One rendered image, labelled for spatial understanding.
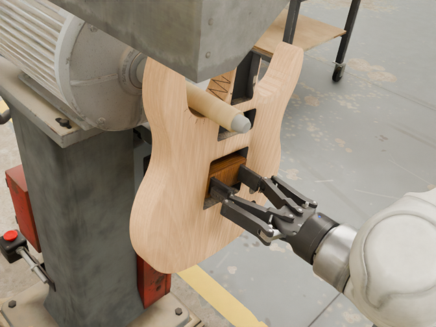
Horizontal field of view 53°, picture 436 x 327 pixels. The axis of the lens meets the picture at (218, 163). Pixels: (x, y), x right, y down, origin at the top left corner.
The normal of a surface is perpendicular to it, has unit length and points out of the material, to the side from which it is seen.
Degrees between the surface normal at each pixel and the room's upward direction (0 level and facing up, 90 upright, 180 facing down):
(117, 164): 90
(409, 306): 101
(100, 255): 90
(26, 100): 0
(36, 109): 0
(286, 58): 63
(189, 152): 87
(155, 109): 95
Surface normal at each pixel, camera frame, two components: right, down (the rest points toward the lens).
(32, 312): -0.20, -0.57
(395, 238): -0.43, -0.30
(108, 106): 0.62, 0.58
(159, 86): -0.65, 0.22
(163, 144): -0.69, 0.43
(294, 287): 0.09, -0.79
